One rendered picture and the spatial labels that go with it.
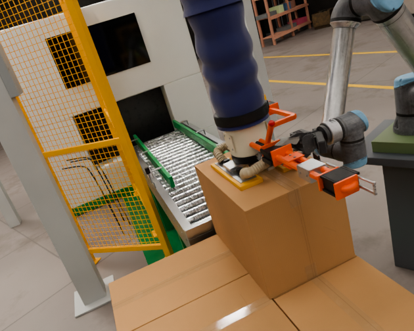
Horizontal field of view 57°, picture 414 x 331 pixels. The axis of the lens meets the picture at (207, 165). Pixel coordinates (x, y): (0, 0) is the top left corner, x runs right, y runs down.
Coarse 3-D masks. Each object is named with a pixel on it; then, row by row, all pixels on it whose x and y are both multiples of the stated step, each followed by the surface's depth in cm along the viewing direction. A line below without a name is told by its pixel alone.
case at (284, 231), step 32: (224, 192) 150; (256, 192) 142; (288, 192) 136; (320, 192) 141; (224, 224) 172; (256, 224) 135; (288, 224) 140; (320, 224) 145; (256, 256) 140; (288, 256) 144; (320, 256) 149; (352, 256) 154; (288, 288) 148
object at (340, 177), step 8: (336, 168) 109; (320, 176) 108; (328, 176) 106; (336, 176) 105; (344, 176) 103; (352, 176) 102; (320, 184) 109; (328, 184) 106; (336, 184) 101; (344, 184) 102; (328, 192) 107; (336, 192) 102; (352, 192) 104
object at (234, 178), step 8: (224, 160) 168; (216, 168) 170; (224, 168) 166; (240, 168) 155; (224, 176) 161; (232, 176) 156; (256, 176) 151; (240, 184) 149; (248, 184) 147; (256, 184) 148
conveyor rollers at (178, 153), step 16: (160, 144) 383; (176, 144) 370; (192, 144) 356; (144, 160) 354; (160, 160) 340; (176, 160) 326; (192, 160) 313; (160, 176) 305; (176, 176) 291; (192, 176) 285; (176, 192) 265; (192, 192) 259; (192, 208) 234; (192, 224) 216
